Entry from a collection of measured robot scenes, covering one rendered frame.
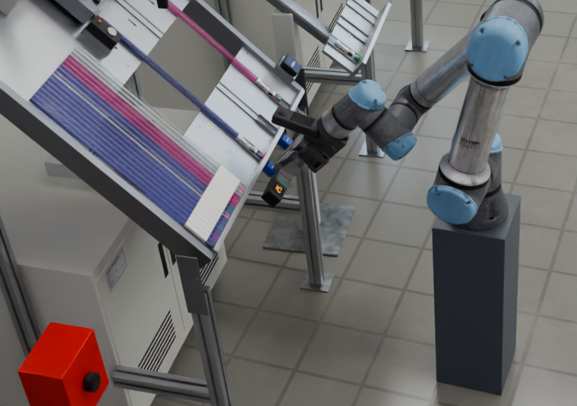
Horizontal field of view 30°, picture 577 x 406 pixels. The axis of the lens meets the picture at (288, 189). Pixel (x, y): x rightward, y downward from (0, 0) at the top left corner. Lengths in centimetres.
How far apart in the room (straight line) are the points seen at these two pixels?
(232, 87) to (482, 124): 71
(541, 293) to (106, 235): 134
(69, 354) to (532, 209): 189
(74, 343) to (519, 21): 108
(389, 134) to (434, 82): 16
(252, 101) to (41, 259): 65
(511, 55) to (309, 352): 128
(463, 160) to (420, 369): 86
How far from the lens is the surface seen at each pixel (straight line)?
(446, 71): 244
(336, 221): 354
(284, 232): 352
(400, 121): 246
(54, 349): 216
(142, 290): 282
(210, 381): 259
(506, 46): 217
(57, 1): 255
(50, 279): 263
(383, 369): 306
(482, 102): 228
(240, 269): 342
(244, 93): 274
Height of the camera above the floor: 224
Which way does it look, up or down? 37 degrees down
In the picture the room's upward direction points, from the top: 7 degrees counter-clockwise
